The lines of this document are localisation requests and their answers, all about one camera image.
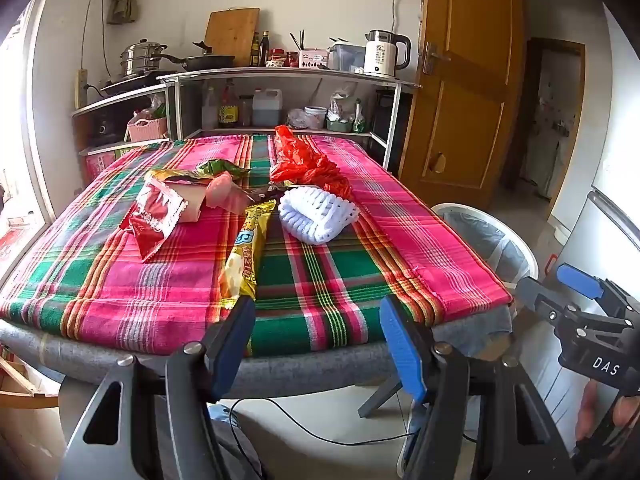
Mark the dark wooden door frame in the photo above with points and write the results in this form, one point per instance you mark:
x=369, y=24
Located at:
x=555, y=44

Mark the pink cardboard carton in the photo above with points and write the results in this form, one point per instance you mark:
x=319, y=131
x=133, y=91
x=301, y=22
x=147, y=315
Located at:
x=102, y=162

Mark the dark chopsticks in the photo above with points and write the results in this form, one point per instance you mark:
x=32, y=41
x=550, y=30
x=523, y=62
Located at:
x=301, y=41

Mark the red plastic bag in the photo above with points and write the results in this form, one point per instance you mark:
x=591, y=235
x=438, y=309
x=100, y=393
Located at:
x=305, y=162

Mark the low white metal shelf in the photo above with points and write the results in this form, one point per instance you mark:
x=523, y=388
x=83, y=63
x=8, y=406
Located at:
x=120, y=100

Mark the pink plastic basket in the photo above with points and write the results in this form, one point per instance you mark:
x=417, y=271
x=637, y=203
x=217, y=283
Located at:
x=147, y=131

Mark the tall white metal shelf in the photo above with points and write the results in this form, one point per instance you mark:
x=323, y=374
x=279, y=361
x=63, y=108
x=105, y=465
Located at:
x=280, y=72

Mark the green white packet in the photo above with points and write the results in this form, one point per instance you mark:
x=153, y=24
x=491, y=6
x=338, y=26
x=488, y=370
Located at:
x=359, y=117

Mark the clear plastic bottle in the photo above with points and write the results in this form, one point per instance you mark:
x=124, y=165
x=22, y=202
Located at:
x=209, y=110

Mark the steel steamer pot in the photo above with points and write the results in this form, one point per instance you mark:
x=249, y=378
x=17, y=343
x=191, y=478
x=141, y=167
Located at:
x=142, y=60

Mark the white round bin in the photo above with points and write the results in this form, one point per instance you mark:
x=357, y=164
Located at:
x=465, y=208

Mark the green plastic basin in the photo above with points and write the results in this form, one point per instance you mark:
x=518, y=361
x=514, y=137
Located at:
x=340, y=126

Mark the dark sauce bottle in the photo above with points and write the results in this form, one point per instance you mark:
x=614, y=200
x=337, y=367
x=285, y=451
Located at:
x=264, y=50
x=255, y=52

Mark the translucent bin liner bag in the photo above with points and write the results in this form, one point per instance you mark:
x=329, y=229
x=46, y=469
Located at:
x=492, y=245

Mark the black frying pan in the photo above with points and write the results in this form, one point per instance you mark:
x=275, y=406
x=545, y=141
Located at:
x=207, y=61

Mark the red lidded jar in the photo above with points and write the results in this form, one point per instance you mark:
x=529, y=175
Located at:
x=292, y=59
x=277, y=54

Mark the white plastic bag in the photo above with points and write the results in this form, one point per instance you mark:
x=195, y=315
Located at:
x=342, y=105

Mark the person's right hand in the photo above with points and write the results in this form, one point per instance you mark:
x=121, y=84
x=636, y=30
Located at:
x=587, y=410

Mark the wooden door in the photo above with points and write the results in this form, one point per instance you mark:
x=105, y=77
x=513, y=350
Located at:
x=465, y=85

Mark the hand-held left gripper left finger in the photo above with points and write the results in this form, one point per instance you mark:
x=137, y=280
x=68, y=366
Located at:
x=235, y=345

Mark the white electric kettle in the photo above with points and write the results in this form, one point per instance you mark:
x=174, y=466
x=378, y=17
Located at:
x=380, y=55

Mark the clear plastic jug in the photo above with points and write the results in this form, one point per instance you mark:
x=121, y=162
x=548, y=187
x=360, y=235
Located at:
x=346, y=56

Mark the clear plastic bag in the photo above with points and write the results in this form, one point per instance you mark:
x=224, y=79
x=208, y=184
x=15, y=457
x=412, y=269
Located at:
x=297, y=119

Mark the wooden chair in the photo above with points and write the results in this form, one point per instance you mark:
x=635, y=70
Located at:
x=20, y=400

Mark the yellow snack wrapper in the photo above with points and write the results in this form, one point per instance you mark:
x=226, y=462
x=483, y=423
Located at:
x=165, y=176

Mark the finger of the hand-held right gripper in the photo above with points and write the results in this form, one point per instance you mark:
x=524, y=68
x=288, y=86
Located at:
x=580, y=280
x=542, y=302

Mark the white foam fruit net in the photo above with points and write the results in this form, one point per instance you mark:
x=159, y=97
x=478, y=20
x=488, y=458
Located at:
x=315, y=215

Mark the white jerrycan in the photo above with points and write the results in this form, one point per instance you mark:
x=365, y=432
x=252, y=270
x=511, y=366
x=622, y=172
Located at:
x=267, y=110

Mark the long yellow snack packet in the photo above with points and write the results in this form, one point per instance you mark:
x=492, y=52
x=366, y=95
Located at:
x=245, y=255

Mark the small patterned bowl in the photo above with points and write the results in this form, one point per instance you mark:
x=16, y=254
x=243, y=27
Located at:
x=275, y=63

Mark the pink green plaid blanket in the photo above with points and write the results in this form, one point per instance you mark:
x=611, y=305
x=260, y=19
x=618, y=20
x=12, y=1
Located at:
x=325, y=280

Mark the white power strip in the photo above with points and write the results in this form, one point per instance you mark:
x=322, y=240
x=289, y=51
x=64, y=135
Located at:
x=81, y=90

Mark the yellow label oil bottle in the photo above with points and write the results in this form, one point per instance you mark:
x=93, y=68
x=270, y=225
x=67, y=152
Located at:
x=228, y=110

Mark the black induction cooker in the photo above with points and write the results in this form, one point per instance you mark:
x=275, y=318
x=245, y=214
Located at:
x=135, y=82

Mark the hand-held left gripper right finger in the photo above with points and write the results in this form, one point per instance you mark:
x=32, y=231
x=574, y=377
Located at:
x=400, y=350

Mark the dark foil wrapper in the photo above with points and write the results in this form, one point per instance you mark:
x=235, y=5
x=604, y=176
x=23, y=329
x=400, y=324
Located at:
x=267, y=194

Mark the green snack packet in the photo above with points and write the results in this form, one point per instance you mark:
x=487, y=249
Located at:
x=220, y=167

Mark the white plastic tub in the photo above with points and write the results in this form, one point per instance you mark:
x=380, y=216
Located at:
x=316, y=117

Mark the wooden cutting board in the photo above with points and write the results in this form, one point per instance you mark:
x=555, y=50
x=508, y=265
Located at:
x=232, y=35

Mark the grey refrigerator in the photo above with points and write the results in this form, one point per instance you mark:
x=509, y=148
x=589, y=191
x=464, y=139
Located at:
x=615, y=185

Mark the pink utensil holder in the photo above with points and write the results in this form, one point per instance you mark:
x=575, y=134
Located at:
x=313, y=58

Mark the red snack packet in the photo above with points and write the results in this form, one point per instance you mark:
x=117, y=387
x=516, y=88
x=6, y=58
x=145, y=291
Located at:
x=152, y=215

